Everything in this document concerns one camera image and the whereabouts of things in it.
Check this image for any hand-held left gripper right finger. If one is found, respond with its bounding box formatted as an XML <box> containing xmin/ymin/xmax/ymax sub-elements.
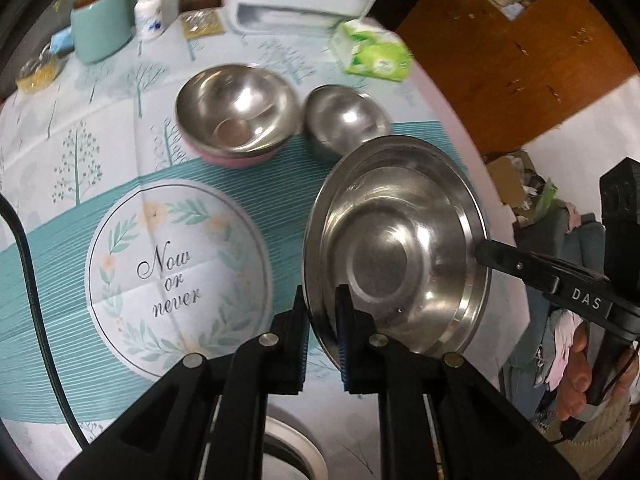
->
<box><xmin>334</xmin><ymin>284</ymin><xmax>583</xmax><ymax>480</ymax></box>

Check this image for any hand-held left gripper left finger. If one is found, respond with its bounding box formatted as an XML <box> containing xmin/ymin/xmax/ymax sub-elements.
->
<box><xmin>57</xmin><ymin>285</ymin><xmax>308</xmax><ymax>480</ymax></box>

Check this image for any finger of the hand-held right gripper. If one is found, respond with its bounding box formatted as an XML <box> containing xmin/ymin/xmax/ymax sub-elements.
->
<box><xmin>474</xmin><ymin>240</ymin><xmax>608</xmax><ymax>295</ymax></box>

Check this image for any large white plate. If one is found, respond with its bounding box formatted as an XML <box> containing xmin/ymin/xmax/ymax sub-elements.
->
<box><xmin>262</xmin><ymin>412</ymin><xmax>328</xmax><ymax>480</ymax></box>

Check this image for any large steel bowl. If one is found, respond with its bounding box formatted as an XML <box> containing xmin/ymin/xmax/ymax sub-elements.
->
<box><xmin>301</xmin><ymin>135</ymin><xmax>493</xmax><ymax>360</ymax></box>

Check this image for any pink bowl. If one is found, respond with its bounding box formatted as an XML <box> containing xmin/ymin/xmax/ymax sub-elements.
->
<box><xmin>182</xmin><ymin>132</ymin><xmax>293</xmax><ymax>170</ymax></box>

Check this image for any small steel bowl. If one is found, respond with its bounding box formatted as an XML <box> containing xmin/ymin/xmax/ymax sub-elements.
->
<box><xmin>304</xmin><ymin>85</ymin><xmax>392</xmax><ymax>162</ymax></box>

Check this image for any medium steel bowl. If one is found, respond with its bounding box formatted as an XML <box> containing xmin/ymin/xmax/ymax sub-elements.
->
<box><xmin>175</xmin><ymin>63</ymin><xmax>301</xmax><ymax>153</ymax></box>

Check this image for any person's right forearm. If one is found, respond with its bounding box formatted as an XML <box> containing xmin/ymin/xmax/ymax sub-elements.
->
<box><xmin>547</xmin><ymin>400</ymin><xmax>636</xmax><ymax>480</ymax></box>

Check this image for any person's right hand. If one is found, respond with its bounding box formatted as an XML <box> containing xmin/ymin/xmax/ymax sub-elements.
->
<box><xmin>556</xmin><ymin>325</ymin><xmax>640</xmax><ymax>423</ymax></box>

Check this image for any grey blue chair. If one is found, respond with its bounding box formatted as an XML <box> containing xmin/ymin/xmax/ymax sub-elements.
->
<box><xmin>500</xmin><ymin>210</ymin><xmax>608</xmax><ymax>411</ymax></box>

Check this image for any cardboard box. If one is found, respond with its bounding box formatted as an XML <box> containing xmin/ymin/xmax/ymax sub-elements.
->
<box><xmin>487</xmin><ymin>149</ymin><xmax>558</xmax><ymax>208</ymax></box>

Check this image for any green tissue pack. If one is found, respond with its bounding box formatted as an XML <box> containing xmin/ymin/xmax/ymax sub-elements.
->
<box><xmin>327</xmin><ymin>17</ymin><xmax>413</xmax><ymax>83</ymax></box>

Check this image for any tree printed teal tablecloth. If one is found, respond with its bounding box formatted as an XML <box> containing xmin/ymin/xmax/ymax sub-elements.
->
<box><xmin>0</xmin><ymin>10</ymin><xmax>531</xmax><ymax>480</ymax></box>

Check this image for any white pill bottle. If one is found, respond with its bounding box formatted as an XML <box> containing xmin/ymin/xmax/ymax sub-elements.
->
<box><xmin>134</xmin><ymin>0</ymin><xmax>166</xmax><ymax>42</ymax></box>

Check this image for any teal canister with brown lid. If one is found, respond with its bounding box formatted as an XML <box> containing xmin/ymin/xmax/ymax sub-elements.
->
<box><xmin>70</xmin><ymin>0</ymin><xmax>133</xmax><ymax>65</ymax></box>

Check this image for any round yellow tin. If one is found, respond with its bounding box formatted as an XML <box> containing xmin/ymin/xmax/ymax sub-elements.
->
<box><xmin>15</xmin><ymin>52</ymin><xmax>63</xmax><ymax>93</ymax></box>

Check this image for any blue face mask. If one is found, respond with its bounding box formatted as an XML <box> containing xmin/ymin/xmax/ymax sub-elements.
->
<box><xmin>47</xmin><ymin>27</ymin><xmax>76</xmax><ymax>56</ymax></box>

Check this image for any black cable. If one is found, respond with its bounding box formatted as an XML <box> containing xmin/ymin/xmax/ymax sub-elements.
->
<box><xmin>0</xmin><ymin>192</ymin><xmax>91</xmax><ymax>448</ymax></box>

